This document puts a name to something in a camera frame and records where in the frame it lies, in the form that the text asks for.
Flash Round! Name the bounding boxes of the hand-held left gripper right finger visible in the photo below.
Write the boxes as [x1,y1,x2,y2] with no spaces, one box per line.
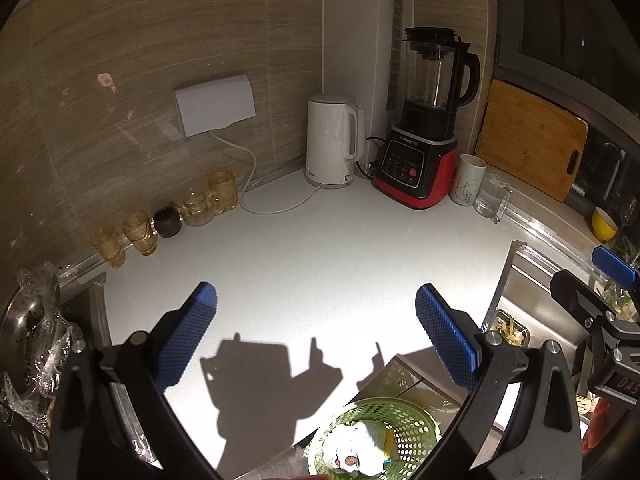
[415,283,583,480]

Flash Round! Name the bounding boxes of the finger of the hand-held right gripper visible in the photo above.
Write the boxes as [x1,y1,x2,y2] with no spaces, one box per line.
[549,269,640,332]
[591,246,640,291]

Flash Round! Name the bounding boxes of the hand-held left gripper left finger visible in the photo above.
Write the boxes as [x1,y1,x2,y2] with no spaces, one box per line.
[50,281,221,480]

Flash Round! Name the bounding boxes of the green plastic basket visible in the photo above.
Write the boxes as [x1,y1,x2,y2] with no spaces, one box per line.
[306,396,443,480]

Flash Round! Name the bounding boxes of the person's right hand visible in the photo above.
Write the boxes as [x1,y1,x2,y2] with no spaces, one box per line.
[582,395,617,453]

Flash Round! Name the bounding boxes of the yellow bowl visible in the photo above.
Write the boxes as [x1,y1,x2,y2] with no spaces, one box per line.
[591,206,619,243]

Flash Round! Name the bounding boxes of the stainless steel sink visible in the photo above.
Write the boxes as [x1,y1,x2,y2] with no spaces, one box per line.
[482,240,640,411]

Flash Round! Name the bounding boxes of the metal food scrap container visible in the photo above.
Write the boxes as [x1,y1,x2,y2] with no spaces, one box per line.
[487,310,531,348]

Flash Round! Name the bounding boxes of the amber glass cup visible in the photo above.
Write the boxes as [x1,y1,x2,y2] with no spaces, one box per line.
[121,211,160,257]
[207,170,240,212]
[90,225,127,269]

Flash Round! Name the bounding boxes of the dark ceramic cup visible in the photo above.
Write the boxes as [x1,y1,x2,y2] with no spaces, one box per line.
[152,206,183,237]

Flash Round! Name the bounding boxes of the clear glass mug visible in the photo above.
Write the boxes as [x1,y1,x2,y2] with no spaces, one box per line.
[473,173,514,223]

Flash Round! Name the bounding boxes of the amber glass teapot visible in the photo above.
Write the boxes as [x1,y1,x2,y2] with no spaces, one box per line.
[170,189,218,227]

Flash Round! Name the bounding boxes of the bamboo cutting board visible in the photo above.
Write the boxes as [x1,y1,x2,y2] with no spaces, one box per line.
[474,80,589,203]

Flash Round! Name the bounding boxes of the white mug with plant print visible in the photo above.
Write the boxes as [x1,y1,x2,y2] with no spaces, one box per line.
[450,154,487,207]

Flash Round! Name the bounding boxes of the black and red blender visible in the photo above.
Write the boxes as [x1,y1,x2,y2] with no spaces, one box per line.
[371,26,482,211]

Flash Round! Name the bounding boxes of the white electric kettle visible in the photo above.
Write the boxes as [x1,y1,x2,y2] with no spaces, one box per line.
[305,93,368,189]

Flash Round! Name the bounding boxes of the black power cable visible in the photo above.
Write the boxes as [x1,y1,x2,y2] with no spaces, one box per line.
[356,136,388,179]

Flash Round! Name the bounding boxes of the white power cable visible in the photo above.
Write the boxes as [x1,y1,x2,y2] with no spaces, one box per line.
[207,130,321,215]

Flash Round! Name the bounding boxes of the white wall socket cover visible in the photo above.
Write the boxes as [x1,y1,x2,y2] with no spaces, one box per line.
[173,74,257,137]

